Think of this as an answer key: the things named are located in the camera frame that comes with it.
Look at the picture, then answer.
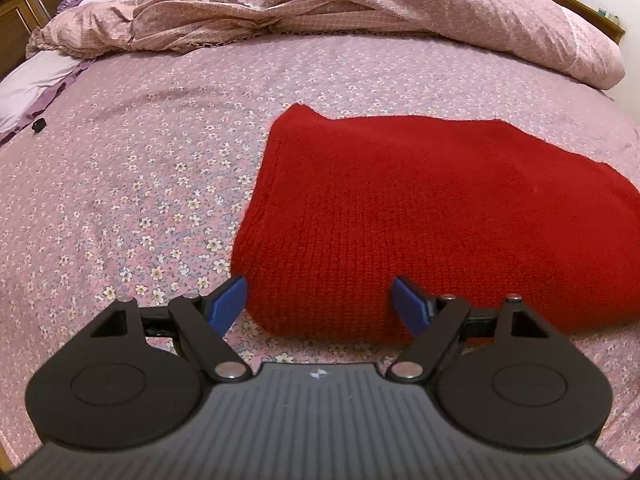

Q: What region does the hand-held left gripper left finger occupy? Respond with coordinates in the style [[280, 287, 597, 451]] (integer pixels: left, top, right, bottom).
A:
[[89, 276, 252, 385]]

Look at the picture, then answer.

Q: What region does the wooden headboard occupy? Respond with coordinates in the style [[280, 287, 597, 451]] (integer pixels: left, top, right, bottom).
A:
[[395, 0, 627, 45]]

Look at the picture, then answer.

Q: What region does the pink floral bed sheet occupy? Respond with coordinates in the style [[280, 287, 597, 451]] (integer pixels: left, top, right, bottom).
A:
[[0, 30, 640, 466]]

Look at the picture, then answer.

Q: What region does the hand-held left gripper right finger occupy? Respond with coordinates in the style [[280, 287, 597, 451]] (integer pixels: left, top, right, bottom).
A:
[[387, 276, 560, 384]]

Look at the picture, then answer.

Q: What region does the red knitted sweater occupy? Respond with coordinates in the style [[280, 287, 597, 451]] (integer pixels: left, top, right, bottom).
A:
[[231, 103, 640, 346]]

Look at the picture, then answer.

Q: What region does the white purple pillow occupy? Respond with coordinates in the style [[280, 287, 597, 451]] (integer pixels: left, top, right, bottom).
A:
[[0, 0, 137, 78]]

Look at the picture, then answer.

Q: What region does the lavender pillow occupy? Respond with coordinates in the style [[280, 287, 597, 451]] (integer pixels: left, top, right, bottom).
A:
[[0, 52, 87, 135]]

